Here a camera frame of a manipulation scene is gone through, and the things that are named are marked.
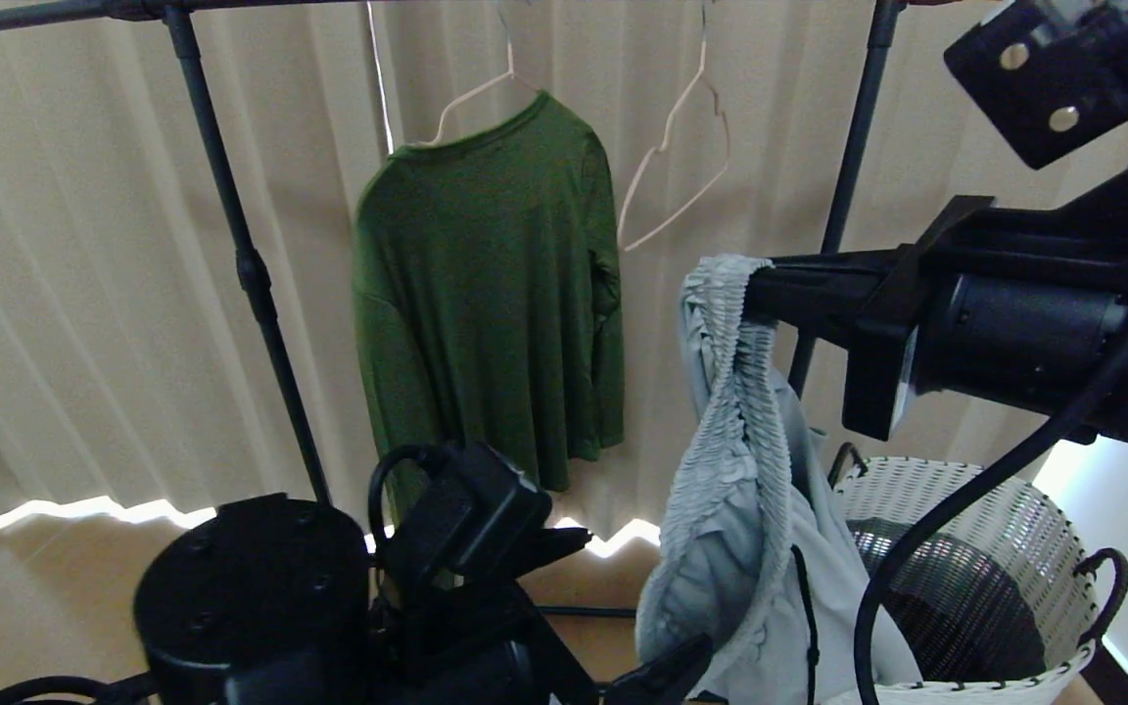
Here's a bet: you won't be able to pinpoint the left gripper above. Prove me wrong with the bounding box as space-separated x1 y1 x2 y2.
368 527 715 705

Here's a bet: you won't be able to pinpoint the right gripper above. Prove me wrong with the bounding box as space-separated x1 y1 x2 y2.
843 196 1128 444

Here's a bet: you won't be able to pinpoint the pale grey shorts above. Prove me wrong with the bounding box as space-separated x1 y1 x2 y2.
634 255 922 705

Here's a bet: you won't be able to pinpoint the green printed shirt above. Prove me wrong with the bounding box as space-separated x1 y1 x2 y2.
352 90 626 530

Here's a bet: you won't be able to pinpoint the pink clothes hanger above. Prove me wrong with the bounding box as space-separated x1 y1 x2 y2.
407 0 550 148
617 0 731 254

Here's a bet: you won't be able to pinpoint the white laundry basket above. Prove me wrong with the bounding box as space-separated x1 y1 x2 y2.
823 443 1128 705

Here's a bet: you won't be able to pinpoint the black clothes rack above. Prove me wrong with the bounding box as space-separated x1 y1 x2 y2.
0 0 913 622

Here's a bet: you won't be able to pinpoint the beige curtain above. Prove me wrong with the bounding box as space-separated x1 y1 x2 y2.
0 0 1128 559

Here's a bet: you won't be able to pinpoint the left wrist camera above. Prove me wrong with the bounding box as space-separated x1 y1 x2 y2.
383 441 555 628

